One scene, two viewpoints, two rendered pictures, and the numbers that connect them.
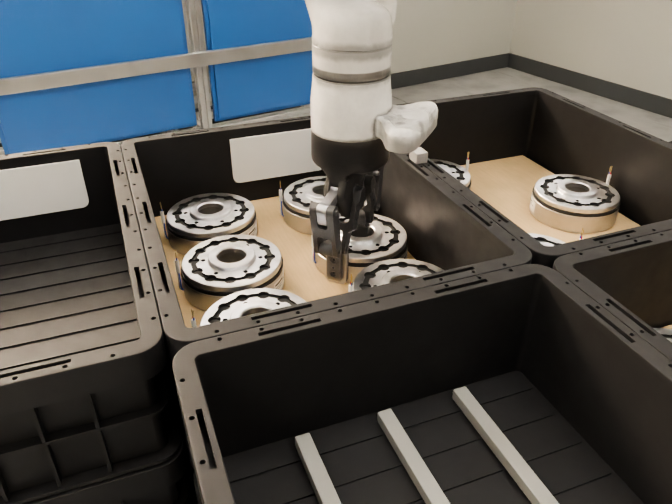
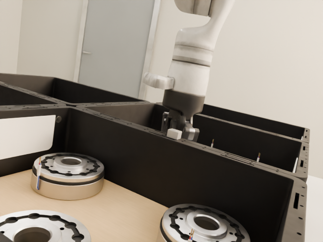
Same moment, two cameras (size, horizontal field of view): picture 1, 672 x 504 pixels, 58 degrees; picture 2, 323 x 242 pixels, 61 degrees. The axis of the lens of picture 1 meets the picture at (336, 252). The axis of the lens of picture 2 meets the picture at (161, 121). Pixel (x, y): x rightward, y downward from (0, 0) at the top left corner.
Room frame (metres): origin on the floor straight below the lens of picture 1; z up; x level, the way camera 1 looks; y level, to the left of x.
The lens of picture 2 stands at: (0.90, -0.37, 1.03)
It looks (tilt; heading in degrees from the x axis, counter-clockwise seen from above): 11 degrees down; 138
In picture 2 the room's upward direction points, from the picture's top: 11 degrees clockwise
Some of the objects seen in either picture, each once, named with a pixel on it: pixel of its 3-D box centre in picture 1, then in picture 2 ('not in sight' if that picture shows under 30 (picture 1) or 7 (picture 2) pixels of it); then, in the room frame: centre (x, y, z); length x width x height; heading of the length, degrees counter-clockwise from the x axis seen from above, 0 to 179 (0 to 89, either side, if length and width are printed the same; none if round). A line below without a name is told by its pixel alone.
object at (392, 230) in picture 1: (360, 236); not in sight; (0.58, -0.03, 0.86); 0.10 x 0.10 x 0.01
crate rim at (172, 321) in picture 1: (292, 199); (198, 131); (0.55, 0.04, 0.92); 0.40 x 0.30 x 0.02; 21
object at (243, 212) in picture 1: (211, 213); not in sight; (0.63, 0.15, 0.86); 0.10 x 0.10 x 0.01
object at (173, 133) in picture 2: (418, 155); (174, 134); (0.62, -0.09, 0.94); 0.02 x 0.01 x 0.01; 21
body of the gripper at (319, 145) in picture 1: (350, 167); (180, 113); (0.55, -0.01, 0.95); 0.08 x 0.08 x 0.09
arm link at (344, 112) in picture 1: (370, 97); (179, 73); (0.54, -0.03, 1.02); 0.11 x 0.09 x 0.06; 66
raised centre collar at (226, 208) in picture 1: (210, 210); not in sight; (0.63, 0.15, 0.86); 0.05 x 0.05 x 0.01
